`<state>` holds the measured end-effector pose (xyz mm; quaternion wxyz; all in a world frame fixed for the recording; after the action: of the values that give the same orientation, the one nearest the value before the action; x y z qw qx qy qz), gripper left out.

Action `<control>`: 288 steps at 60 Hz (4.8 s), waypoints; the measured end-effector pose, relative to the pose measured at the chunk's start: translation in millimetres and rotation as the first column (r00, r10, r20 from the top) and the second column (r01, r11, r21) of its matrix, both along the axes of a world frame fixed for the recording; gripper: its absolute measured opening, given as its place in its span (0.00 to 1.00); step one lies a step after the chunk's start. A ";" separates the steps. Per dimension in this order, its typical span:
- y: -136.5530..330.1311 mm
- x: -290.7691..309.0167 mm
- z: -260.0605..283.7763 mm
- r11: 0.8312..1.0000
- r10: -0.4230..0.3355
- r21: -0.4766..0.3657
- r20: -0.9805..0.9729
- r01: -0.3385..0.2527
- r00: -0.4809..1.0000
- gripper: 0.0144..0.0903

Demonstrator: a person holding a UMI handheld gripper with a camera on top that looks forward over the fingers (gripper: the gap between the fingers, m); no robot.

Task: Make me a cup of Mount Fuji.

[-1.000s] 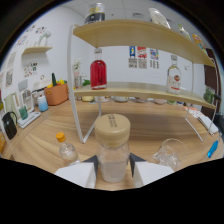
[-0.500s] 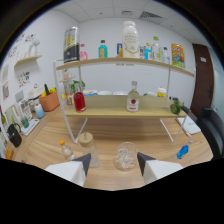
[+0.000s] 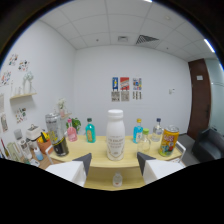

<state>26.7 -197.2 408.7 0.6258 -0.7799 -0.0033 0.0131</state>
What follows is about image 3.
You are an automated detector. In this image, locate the white milk bottle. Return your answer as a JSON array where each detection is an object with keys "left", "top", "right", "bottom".
[{"left": 105, "top": 109, "right": 126, "bottom": 162}]

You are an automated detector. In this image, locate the light blue cup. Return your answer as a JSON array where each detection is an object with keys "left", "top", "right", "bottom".
[{"left": 33, "top": 146, "right": 44, "bottom": 162}]

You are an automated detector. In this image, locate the clear bottle with green cap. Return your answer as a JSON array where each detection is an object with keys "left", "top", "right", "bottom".
[{"left": 136, "top": 128, "right": 152, "bottom": 155}]

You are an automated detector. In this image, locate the yellow cartoon drink can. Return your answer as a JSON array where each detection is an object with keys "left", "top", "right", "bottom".
[{"left": 158, "top": 124, "right": 180, "bottom": 158}]

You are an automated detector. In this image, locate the two-tier wooden shelf rack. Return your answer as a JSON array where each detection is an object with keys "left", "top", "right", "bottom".
[{"left": 44, "top": 134, "right": 188, "bottom": 191}]

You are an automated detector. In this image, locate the pink bottle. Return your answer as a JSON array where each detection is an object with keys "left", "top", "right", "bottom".
[{"left": 66, "top": 118, "right": 79, "bottom": 143}]

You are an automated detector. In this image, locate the small clear bottle dark cap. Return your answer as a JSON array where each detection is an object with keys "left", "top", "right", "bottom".
[{"left": 151, "top": 117, "right": 164, "bottom": 143}]

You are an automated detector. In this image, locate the clear bottle with red label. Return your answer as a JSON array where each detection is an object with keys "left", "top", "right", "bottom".
[{"left": 112, "top": 171, "right": 124, "bottom": 188}]

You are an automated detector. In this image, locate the silver and black drink can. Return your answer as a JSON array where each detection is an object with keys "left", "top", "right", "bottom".
[{"left": 45, "top": 112, "right": 70, "bottom": 158}]

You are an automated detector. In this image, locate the light blue bottle yellow cap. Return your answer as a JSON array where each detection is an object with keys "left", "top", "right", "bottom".
[{"left": 132, "top": 118, "right": 144, "bottom": 144}]

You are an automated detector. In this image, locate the yellow toy fruit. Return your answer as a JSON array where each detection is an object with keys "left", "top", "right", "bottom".
[{"left": 37, "top": 133, "right": 51, "bottom": 144}]

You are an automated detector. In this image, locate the teal bottle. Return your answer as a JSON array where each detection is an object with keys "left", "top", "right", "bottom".
[{"left": 85, "top": 117, "right": 97, "bottom": 144}]

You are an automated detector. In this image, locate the green toy vegetable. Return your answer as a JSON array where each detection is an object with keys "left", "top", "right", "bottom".
[{"left": 40, "top": 131, "right": 48, "bottom": 144}]

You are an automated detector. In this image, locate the green potted plant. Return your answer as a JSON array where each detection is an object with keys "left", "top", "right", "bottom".
[{"left": 66, "top": 117, "right": 82, "bottom": 134}]

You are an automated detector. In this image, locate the white kitchen appliance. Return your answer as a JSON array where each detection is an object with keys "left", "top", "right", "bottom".
[{"left": 25, "top": 124, "right": 43, "bottom": 142}]

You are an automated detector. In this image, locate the black armchair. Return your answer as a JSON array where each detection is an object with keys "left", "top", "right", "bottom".
[{"left": 192, "top": 128, "right": 224, "bottom": 164}]

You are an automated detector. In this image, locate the white flower vase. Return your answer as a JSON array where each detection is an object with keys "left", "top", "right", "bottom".
[{"left": 57, "top": 98, "right": 68, "bottom": 118}]

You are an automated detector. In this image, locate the dark brown door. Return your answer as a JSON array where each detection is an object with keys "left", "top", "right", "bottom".
[{"left": 187, "top": 58, "right": 212, "bottom": 140}]

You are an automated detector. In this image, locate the white vase decoration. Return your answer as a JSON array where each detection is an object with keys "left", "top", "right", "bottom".
[{"left": 21, "top": 70, "right": 35, "bottom": 95}]

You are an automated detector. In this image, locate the ceiling air vent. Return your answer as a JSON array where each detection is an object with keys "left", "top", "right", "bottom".
[{"left": 135, "top": 34, "right": 160, "bottom": 45}]

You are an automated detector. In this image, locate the ceiling light strip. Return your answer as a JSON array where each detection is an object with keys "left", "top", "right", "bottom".
[{"left": 203, "top": 38, "right": 216, "bottom": 54}]

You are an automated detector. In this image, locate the multicolour wall poster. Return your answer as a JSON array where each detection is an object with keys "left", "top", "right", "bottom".
[{"left": 132, "top": 77, "right": 143, "bottom": 92}]

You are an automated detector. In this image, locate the wooden wall shelf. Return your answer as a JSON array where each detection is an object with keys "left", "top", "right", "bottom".
[{"left": 9, "top": 92, "right": 38, "bottom": 100}]

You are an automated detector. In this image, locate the red wall poster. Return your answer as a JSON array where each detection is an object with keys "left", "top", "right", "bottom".
[{"left": 119, "top": 77, "right": 130, "bottom": 92}]

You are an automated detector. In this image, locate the blue wall poster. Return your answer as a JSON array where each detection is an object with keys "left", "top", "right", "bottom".
[{"left": 111, "top": 77, "right": 119, "bottom": 92}]

